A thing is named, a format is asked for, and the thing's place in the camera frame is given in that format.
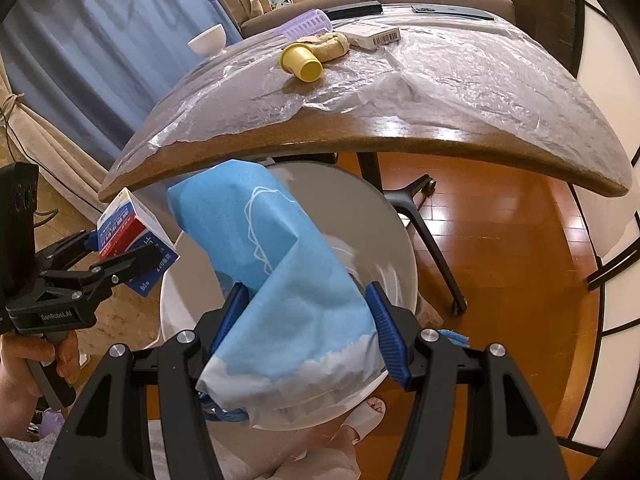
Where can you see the beige crumpled cloth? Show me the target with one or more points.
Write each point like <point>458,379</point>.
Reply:
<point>332,45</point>

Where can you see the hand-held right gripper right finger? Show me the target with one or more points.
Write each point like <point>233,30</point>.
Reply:
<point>390,330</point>

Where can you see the white slipper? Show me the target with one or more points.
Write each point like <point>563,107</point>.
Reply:
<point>362,417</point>

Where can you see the white and blue box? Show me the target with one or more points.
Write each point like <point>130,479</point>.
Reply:
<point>125,220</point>

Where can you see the person's beige trouser leg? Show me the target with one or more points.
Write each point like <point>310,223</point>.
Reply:
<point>315,460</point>

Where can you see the wall photo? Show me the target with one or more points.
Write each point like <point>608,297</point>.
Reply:
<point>280,2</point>

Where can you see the white ceramic footed bowl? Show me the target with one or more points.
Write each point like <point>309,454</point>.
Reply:
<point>207,40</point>

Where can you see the purple cloth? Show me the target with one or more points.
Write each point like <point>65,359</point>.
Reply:
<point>52,421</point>

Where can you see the clear plastic table cover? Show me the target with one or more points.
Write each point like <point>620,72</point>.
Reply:
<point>450,85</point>

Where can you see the white barcode box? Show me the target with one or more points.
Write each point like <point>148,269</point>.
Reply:
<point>370,35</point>

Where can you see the black wheeled base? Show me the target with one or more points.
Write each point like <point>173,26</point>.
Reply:
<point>430,240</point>

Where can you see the blue curtain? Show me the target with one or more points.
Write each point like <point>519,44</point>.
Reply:
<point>100,35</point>

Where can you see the black remote control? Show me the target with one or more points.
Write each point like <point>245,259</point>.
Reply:
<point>355,10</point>

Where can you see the person's left hand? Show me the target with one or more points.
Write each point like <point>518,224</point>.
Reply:
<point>15,365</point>

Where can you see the tied beige curtain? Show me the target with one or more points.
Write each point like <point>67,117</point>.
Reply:
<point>45,130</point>

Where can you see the person's grey clothing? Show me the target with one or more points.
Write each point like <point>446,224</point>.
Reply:
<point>25,460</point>

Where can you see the purple hair roller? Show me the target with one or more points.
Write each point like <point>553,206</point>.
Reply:
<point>305,24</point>

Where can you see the white round trash bin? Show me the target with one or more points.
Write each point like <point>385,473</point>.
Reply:
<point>365,220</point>

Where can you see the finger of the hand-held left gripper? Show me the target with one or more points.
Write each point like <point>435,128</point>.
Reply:
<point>75,245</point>
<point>130,262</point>

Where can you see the black framed sliding screen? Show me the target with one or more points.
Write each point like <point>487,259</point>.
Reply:
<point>615,35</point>

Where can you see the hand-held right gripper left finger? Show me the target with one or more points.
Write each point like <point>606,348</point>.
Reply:
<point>230,310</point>

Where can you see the yellow plastic cup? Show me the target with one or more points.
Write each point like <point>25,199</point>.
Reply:
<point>302,62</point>

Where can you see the dark smartphone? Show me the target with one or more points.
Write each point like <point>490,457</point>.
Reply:
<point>450,11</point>

